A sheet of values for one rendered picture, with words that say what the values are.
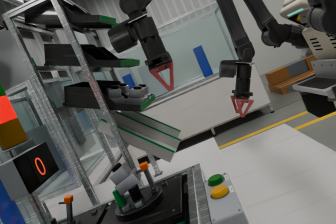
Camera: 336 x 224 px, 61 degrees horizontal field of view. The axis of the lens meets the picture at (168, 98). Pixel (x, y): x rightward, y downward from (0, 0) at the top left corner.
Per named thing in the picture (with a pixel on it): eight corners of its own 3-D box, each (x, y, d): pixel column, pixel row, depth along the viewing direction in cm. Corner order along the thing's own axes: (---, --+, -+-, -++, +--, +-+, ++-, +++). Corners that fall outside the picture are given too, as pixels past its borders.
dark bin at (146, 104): (151, 104, 108) (151, 84, 106) (141, 111, 95) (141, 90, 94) (83, 100, 113) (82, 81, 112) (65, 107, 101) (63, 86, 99)
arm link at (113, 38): (132, -6, 70) (138, -7, 78) (92, 14, 72) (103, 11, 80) (153, 38, 73) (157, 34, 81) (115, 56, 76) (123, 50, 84)
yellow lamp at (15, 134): (33, 137, 60) (22, 116, 59) (19, 143, 55) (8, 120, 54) (12, 146, 60) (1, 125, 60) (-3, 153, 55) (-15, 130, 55)
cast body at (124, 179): (142, 175, 79) (125, 156, 79) (139, 181, 75) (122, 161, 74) (119, 193, 80) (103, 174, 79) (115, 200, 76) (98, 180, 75)
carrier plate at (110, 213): (183, 178, 89) (181, 172, 89) (185, 219, 65) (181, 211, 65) (114, 206, 91) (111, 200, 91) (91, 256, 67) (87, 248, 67)
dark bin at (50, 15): (116, 25, 105) (115, 4, 104) (100, 22, 92) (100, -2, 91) (48, 25, 111) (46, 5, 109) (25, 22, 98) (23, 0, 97)
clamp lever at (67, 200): (75, 220, 80) (73, 194, 79) (72, 224, 78) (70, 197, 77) (62, 220, 80) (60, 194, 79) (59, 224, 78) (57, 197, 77)
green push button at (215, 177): (223, 178, 76) (220, 171, 76) (225, 184, 72) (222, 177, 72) (209, 184, 77) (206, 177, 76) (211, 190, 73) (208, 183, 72)
